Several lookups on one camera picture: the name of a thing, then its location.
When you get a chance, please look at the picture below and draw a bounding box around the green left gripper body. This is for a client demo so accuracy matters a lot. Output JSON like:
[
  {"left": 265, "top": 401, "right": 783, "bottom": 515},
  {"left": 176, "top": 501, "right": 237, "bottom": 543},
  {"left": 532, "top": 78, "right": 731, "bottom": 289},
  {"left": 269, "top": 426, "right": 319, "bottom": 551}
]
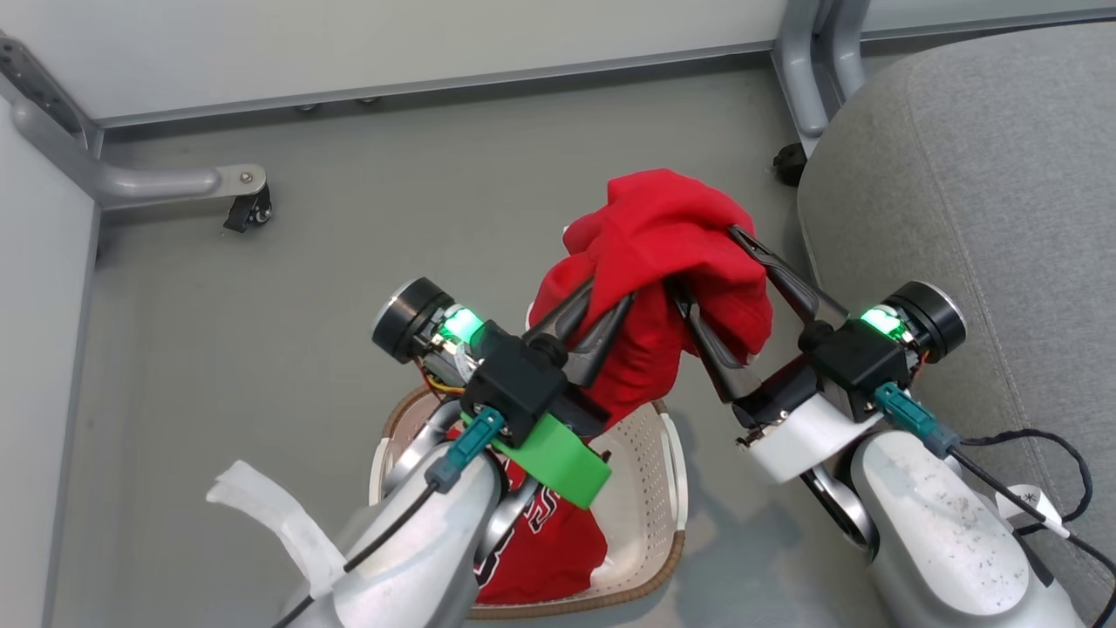
[{"left": 487, "top": 391, "right": 613, "bottom": 510}]

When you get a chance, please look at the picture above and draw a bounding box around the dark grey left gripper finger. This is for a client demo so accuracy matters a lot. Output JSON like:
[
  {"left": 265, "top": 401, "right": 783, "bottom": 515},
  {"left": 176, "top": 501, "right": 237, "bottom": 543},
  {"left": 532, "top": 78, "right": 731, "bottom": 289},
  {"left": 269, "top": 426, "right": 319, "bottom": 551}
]
[
  {"left": 567, "top": 294, "right": 637, "bottom": 390},
  {"left": 523, "top": 279, "right": 596, "bottom": 350}
]

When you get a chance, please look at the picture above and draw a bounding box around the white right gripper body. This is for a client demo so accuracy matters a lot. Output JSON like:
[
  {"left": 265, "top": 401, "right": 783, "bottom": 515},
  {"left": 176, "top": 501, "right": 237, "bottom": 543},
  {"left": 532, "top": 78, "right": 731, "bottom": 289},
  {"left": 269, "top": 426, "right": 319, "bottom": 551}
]
[{"left": 731, "top": 353, "right": 883, "bottom": 486}]

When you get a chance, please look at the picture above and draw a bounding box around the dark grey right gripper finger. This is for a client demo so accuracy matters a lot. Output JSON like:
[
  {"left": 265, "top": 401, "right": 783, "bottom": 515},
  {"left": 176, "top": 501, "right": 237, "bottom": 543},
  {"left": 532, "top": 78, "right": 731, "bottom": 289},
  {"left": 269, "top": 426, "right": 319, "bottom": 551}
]
[
  {"left": 671, "top": 281, "right": 763, "bottom": 405},
  {"left": 727, "top": 224, "right": 849, "bottom": 330}
]

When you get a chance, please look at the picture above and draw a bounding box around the red basketball jersey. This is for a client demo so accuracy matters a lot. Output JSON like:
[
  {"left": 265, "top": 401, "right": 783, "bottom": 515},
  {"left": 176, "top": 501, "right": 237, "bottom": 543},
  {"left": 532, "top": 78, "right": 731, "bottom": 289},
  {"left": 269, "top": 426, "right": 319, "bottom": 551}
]
[{"left": 475, "top": 168, "right": 775, "bottom": 605}]

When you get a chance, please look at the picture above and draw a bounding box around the cream perforated laundry basket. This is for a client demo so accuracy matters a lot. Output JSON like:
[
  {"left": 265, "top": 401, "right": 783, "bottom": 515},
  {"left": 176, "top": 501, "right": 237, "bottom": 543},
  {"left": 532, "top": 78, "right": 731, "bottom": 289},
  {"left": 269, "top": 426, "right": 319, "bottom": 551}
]
[{"left": 369, "top": 384, "right": 690, "bottom": 622}]

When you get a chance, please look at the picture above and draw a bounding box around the small black round caster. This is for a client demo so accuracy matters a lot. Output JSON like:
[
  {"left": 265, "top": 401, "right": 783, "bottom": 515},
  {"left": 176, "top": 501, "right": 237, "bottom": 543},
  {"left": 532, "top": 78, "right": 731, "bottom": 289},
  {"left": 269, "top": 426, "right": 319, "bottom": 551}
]
[{"left": 772, "top": 144, "right": 808, "bottom": 188}]

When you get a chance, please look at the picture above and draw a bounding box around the grey fabric sofa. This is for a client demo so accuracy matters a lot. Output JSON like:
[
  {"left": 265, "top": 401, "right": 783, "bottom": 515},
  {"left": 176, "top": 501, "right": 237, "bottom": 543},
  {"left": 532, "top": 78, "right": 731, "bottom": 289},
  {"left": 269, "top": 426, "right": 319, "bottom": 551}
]
[{"left": 797, "top": 22, "right": 1116, "bottom": 625}]

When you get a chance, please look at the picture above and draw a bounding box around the white tape strip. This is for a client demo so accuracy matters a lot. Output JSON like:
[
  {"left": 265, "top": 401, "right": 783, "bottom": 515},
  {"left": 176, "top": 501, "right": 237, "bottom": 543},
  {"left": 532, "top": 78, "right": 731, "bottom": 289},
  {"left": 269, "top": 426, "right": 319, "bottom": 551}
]
[{"left": 207, "top": 460, "right": 350, "bottom": 599}]

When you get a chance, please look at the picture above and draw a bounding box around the grey partition leg with foot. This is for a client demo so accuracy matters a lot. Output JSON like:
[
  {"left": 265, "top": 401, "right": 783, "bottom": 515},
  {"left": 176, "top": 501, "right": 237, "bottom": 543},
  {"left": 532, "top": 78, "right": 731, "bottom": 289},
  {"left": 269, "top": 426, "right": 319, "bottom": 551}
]
[{"left": 0, "top": 35, "right": 268, "bottom": 212}]

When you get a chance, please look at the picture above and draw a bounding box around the teal left cable connector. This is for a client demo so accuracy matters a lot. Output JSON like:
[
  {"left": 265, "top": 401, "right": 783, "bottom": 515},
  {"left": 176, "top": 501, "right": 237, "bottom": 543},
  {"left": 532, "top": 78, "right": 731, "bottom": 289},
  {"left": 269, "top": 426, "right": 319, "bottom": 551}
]
[{"left": 425, "top": 406, "right": 507, "bottom": 495}]

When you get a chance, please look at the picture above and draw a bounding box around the teal cable connector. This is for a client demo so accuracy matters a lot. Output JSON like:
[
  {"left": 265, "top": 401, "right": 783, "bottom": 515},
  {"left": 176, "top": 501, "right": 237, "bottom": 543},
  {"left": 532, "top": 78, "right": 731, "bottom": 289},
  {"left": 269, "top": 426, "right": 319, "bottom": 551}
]
[
  {"left": 425, "top": 406, "right": 507, "bottom": 495},
  {"left": 874, "top": 382, "right": 960, "bottom": 460}
]

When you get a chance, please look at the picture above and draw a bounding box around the teal right cable connector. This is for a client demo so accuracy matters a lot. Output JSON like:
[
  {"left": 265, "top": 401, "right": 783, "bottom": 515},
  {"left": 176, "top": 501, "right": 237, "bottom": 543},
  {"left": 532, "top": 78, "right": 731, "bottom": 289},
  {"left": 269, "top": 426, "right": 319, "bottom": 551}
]
[{"left": 874, "top": 382, "right": 960, "bottom": 460}]

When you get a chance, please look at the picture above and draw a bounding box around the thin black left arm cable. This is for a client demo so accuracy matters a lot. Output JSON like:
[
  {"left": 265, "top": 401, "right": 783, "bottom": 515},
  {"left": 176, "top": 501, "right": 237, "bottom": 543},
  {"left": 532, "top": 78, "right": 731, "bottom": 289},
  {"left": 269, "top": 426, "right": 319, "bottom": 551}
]
[{"left": 270, "top": 482, "right": 439, "bottom": 628}]

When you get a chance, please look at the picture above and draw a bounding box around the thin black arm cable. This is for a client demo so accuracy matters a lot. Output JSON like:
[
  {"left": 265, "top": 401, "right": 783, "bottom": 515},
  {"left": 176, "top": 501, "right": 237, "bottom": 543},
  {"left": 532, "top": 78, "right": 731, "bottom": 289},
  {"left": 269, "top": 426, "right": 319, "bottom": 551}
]
[
  {"left": 270, "top": 482, "right": 439, "bottom": 628},
  {"left": 946, "top": 427, "right": 1116, "bottom": 628}
]

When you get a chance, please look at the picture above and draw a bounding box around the grey double partition post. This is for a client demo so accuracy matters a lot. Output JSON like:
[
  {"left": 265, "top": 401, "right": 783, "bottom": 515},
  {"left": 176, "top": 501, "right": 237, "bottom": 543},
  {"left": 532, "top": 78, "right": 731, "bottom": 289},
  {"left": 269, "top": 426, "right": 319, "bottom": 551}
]
[{"left": 772, "top": 0, "right": 873, "bottom": 160}]

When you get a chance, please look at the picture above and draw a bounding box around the white cable tag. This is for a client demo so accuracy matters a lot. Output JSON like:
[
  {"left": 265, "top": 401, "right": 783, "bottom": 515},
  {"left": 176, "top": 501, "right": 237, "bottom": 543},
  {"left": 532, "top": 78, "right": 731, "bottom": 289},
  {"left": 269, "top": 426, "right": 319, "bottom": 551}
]
[{"left": 997, "top": 484, "right": 1072, "bottom": 538}]

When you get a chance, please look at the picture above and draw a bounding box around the long grey partition base rail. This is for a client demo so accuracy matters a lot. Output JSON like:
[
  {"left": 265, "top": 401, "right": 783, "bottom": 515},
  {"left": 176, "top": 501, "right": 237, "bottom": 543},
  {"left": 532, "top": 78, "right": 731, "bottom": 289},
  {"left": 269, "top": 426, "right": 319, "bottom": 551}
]
[{"left": 92, "top": 39, "right": 779, "bottom": 132}]

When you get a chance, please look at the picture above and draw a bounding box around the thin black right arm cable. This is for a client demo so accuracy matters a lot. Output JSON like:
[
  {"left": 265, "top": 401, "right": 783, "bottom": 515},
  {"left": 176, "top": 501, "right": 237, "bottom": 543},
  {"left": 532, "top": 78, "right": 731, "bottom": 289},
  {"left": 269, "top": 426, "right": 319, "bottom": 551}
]
[{"left": 946, "top": 427, "right": 1116, "bottom": 628}]

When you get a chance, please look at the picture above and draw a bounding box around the short grey partition base rail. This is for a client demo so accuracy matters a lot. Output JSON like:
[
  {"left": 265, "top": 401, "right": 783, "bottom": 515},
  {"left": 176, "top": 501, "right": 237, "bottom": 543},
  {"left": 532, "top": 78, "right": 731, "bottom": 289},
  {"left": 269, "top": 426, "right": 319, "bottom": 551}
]
[{"left": 859, "top": 7, "right": 1116, "bottom": 43}]

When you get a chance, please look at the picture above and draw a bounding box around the black caster wheel with bracket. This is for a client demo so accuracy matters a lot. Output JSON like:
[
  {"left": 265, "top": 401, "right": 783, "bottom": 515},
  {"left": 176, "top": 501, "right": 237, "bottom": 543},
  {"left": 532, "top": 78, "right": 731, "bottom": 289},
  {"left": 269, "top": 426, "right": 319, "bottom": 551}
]
[{"left": 223, "top": 185, "right": 274, "bottom": 234}]

